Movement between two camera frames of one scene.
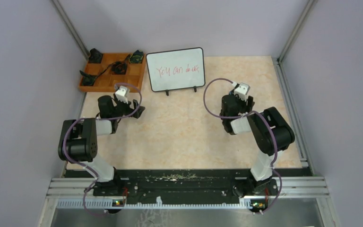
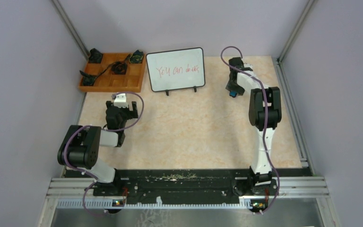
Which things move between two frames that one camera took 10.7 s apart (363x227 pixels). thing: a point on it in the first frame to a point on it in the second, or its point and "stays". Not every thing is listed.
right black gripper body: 243,107 to 232,86
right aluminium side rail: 302,145 stays
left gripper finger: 139,111 stays
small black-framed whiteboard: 176,69 stays
